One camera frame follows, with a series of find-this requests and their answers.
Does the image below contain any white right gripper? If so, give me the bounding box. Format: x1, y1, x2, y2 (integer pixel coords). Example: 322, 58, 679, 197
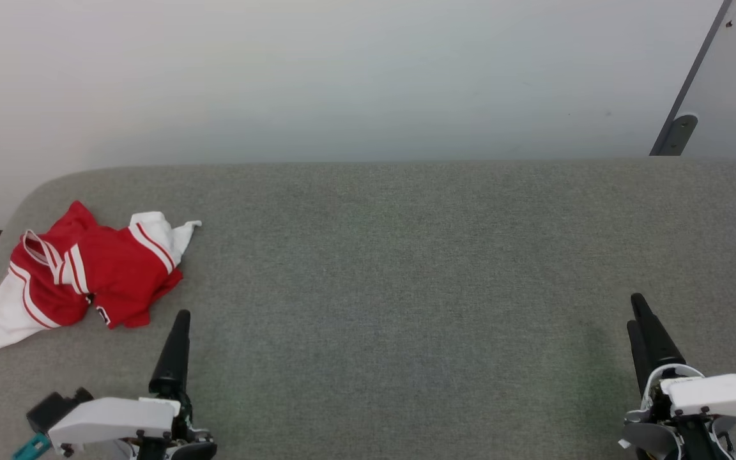
627, 293, 736, 422

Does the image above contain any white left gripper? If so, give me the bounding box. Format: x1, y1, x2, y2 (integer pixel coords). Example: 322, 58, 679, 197
49, 310, 191, 457

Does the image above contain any red white Bulls jersey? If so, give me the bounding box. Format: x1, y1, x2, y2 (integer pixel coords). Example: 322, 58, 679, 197
0, 201, 203, 353

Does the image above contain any grey metal bar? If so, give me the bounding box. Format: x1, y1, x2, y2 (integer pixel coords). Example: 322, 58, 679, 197
649, 0, 736, 157

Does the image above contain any grey fabric sofa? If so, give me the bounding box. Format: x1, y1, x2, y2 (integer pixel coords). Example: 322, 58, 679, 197
0, 158, 736, 460

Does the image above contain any teal cable connector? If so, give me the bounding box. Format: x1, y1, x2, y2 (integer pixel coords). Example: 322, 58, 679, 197
12, 433, 52, 460

